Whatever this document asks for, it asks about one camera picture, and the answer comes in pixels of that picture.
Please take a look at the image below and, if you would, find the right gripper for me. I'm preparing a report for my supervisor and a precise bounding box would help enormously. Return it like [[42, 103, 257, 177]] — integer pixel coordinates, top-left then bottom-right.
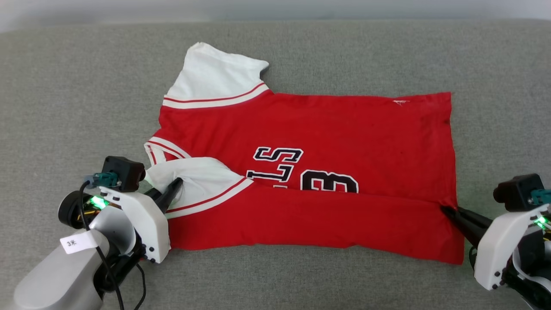
[[441, 205, 551, 291]]

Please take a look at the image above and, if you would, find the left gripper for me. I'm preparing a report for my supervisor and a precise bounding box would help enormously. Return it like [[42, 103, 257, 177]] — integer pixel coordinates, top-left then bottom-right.
[[58, 177, 184, 264]]

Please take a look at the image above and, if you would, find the red white basketball jersey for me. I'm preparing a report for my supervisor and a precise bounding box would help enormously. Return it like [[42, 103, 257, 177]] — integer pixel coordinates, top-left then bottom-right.
[[144, 42, 465, 265]]

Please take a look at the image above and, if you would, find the white paper label tag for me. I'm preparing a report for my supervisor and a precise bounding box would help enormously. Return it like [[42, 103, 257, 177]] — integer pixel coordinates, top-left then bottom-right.
[[60, 232, 99, 255]]

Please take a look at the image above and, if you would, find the left teal cable connector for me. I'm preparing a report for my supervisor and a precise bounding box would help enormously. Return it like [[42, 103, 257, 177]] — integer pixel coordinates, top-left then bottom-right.
[[84, 172, 119, 188]]

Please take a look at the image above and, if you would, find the thin black cable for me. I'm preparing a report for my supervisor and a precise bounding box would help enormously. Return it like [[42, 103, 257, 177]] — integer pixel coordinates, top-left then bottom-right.
[[79, 181, 147, 310]]

